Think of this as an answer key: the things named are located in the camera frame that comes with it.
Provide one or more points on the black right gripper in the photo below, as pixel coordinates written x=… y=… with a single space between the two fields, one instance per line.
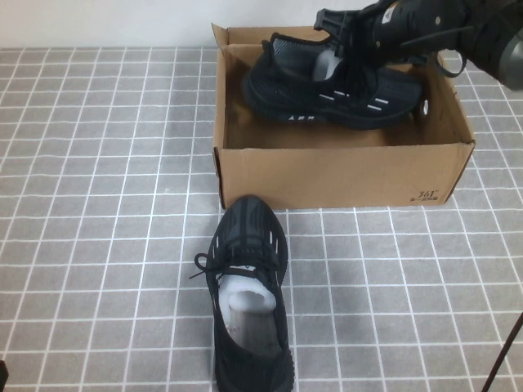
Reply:
x=369 y=12

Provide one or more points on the black knit sneaker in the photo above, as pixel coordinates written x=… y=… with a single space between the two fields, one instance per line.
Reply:
x=245 y=228
x=294 y=81

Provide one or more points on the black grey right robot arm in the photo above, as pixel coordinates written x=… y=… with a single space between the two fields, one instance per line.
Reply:
x=512 y=61

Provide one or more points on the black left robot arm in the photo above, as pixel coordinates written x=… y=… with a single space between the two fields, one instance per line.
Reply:
x=3 y=377

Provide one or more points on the white paper shoe stuffing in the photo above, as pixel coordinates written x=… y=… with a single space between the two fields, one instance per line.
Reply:
x=249 y=292
x=324 y=65

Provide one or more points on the brown cardboard shoe box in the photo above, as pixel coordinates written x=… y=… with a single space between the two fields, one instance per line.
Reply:
x=327 y=171

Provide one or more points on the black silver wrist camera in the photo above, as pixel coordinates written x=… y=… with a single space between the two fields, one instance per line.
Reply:
x=412 y=28

